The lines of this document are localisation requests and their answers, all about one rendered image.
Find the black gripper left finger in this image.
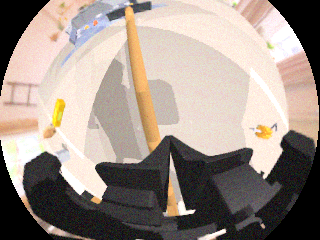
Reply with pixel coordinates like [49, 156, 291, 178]
[95, 135, 171, 213]

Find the long orange l-shaped rod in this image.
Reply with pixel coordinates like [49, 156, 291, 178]
[81, 191, 101, 204]

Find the yellow rectangular block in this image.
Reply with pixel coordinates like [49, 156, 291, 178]
[53, 99, 65, 127]

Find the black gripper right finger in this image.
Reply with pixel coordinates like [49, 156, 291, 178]
[169, 135, 255, 211]

